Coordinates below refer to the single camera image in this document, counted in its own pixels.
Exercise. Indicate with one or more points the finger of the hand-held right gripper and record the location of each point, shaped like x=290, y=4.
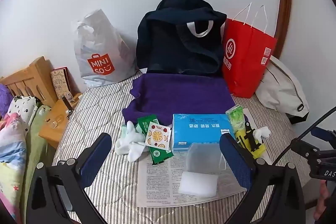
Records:
x=325, y=134
x=305, y=150

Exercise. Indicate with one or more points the white black-print pillow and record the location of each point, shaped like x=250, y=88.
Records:
x=22, y=108

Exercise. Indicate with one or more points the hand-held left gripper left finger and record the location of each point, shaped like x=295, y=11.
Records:
x=94, y=158

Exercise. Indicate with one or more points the white plastic shopping bag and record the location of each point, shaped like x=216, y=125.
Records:
x=102, y=45

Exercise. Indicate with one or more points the green tissue packet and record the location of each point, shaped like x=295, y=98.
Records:
x=236, y=119

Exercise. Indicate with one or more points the person's right hand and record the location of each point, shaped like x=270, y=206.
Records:
x=322, y=203

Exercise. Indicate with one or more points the wooden door frame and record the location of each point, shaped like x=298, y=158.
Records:
x=286, y=3

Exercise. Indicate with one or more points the white foam sponge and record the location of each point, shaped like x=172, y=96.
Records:
x=198, y=183

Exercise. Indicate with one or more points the patterned book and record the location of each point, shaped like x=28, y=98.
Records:
x=60, y=82

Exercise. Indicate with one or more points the white tissue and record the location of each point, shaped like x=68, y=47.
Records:
x=262, y=132

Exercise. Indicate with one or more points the wooden headboard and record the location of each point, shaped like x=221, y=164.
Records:
x=29, y=79

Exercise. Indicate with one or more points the clear plastic bag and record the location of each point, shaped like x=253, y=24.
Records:
x=202, y=158

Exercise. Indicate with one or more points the navy fabric bag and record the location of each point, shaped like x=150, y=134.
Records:
x=168, y=48

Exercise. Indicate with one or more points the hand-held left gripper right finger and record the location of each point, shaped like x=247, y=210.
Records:
x=236, y=161

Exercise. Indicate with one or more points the fruit print packet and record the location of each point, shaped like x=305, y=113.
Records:
x=157, y=136

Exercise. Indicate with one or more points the colourful printed blanket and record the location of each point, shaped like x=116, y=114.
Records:
x=11, y=150

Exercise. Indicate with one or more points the yellow sports armband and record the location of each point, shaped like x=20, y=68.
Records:
x=242, y=142

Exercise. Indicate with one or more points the clear glass object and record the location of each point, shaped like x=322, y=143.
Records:
x=55, y=123

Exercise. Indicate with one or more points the blue tissue pack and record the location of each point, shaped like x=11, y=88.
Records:
x=199, y=129

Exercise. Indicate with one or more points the white and mint gloves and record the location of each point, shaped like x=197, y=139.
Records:
x=128, y=141

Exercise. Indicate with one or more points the white canvas bag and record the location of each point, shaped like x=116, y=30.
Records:
x=281, y=90

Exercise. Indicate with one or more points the red paper bag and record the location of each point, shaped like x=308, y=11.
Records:
x=246, y=61

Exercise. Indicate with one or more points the small dark object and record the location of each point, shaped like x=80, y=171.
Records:
x=67, y=106

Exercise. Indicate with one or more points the newspaper sheet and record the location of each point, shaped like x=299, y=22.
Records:
x=160, y=182

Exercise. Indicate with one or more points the purple towel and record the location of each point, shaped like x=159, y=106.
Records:
x=178, y=95

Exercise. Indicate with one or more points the purple plush toy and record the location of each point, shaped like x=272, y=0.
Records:
x=4, y=100

